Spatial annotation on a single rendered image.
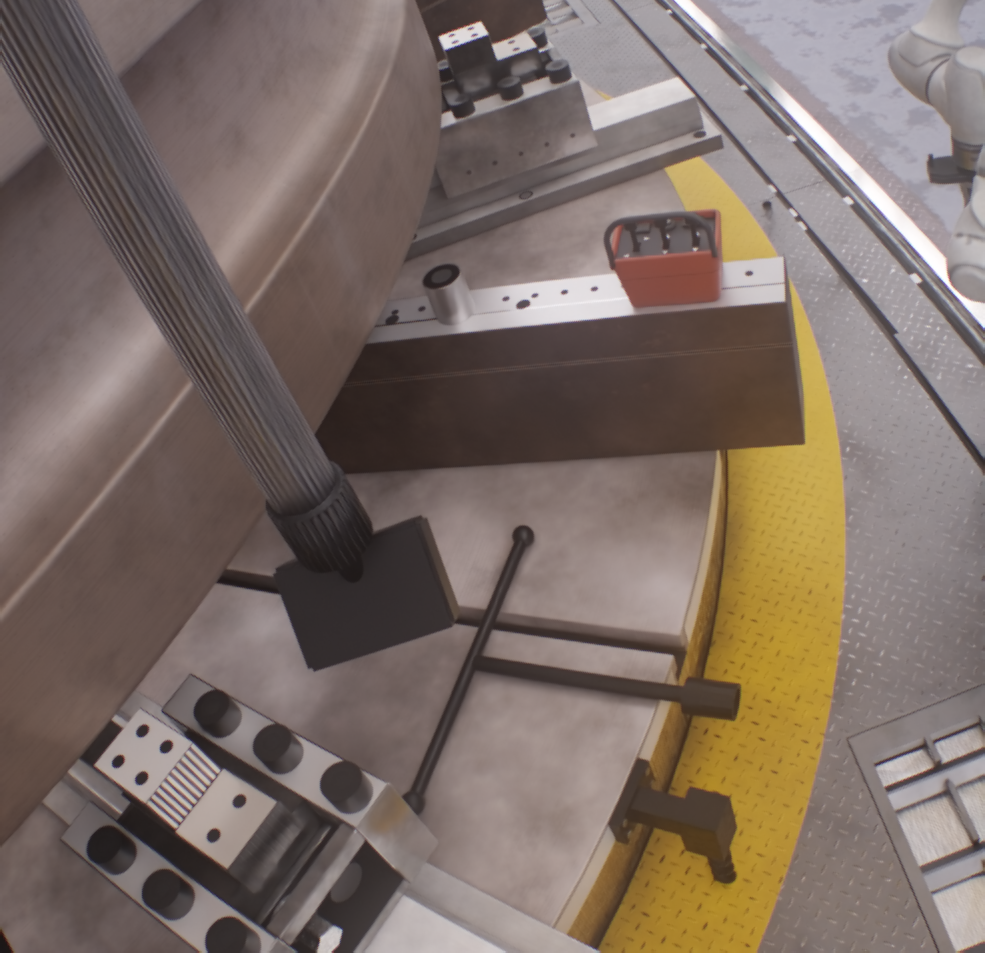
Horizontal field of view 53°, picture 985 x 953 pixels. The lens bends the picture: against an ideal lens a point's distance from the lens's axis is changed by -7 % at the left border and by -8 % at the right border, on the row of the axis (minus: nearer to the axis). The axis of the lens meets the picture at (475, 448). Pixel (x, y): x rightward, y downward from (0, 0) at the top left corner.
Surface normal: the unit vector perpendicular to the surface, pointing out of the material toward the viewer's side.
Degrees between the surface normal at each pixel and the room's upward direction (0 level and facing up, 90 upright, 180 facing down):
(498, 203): 0
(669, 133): 90
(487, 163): 90
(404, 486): 0
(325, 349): 90
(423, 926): 0
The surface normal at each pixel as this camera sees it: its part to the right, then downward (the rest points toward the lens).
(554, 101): 0.18, 0.65
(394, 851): 0.79, 0.22
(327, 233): 0.91, 0.00
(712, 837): -0.43, 0.72
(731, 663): -0.29, -0.68
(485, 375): -0.19, 0.73
